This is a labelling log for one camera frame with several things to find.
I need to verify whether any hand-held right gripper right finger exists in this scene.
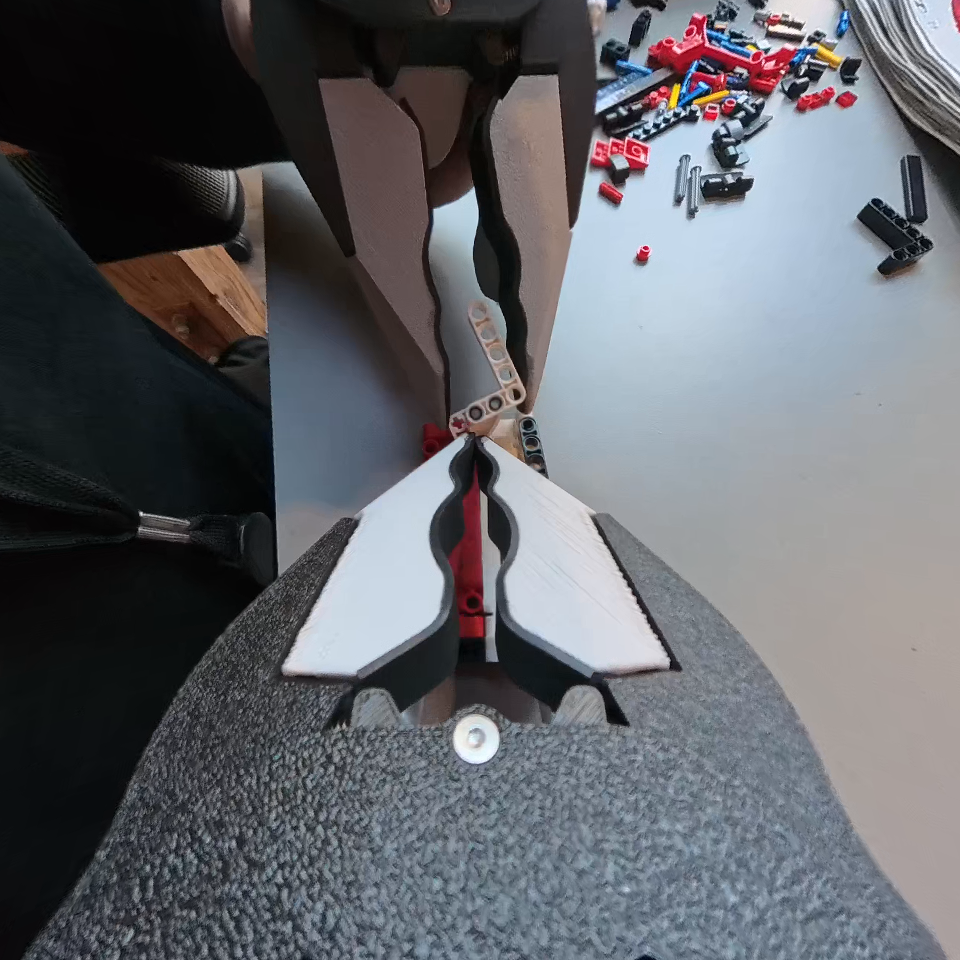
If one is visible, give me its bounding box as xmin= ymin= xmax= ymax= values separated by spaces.
xmin=477 ymin=436 xmax=673 ymax=727

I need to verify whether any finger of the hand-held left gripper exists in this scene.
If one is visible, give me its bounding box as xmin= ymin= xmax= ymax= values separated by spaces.
xmin=317 ymin=75 xmax=453 ymax=421
xmin=471 ymin=73 xmax=579 ymax=414

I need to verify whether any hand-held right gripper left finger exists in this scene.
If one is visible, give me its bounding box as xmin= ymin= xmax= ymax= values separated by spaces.
xmin=281 ymin=435 xmax=477 ymax=712

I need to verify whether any red and white brick panel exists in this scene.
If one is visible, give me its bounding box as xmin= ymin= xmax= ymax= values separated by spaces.
xmin=420 ymin=416 xmax=552 ymax=665

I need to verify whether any white L-shaped brick beam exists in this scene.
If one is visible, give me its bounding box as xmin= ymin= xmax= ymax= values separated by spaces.
xmin=448 ymin=301 xmax=528 ymax=438

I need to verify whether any person's left forearm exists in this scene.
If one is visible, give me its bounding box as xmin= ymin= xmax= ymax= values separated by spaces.
xmin=0 ymin=0 xmax=290 ymax=162

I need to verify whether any person's left hand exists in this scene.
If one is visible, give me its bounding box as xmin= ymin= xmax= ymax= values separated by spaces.
xmin=222 ymin=0 xmax=261 ymax=82

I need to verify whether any black straight brick beam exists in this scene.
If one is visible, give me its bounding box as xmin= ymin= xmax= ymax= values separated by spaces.
xmin=517 ymin=416 xmax=550 ymax=478

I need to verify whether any black double brick connector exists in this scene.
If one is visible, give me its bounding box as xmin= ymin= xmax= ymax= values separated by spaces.
xmin=710 ymin=118 xmax=752 ymax=168

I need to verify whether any pile of coloured brick pieces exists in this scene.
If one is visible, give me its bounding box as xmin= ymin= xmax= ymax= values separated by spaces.
xmin=591 ymin=0 xmax=864 ymax=205

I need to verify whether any black office chair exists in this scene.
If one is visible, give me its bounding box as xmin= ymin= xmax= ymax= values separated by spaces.
xmin=45 ymin=159 xmax=253 ymax=265

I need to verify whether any person's black clothing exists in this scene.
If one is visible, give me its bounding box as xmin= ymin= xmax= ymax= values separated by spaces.
xmin=0 ymin=153 xmax=277 ymax=960

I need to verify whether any black L-shaped brick beam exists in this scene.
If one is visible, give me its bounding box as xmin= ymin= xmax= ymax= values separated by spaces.
xmin=857 ymin=196 xmax=936 ymax=277

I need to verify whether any black flat brick bar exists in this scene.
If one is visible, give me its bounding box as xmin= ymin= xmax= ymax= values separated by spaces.
xmin=900 ymin=155 xmax=930 ymax=224

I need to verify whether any open instruction booklet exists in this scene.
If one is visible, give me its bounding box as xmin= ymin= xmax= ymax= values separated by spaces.
xmin=847 ymin=0 xmax=960 ymax=160

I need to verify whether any black strap with metal clip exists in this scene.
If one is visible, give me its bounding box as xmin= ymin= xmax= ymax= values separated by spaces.
xmin=0 ymin=442 xmax=276 ymax=588

